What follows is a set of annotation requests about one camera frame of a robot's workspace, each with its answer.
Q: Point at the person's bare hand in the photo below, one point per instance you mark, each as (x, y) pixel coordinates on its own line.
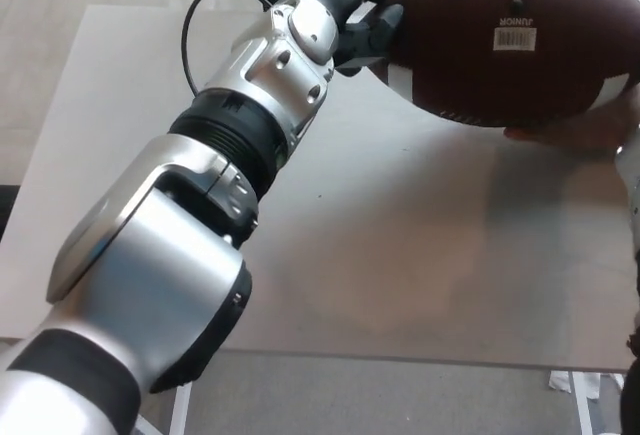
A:
(575, 130)

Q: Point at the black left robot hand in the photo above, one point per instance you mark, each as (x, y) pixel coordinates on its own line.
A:
(360, 35)

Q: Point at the brown junior football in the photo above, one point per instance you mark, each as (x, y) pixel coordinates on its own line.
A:
(500, 65)

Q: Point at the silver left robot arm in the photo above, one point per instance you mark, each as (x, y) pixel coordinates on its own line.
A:
(165, 255)

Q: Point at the crumpled white paper scrap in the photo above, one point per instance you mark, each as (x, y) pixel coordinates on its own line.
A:
(560, 382)

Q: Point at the white straight table leg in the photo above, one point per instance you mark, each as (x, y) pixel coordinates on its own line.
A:
(181, 410)
(584, 405)

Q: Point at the black object at floor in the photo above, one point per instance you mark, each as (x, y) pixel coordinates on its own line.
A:
(6, 210)

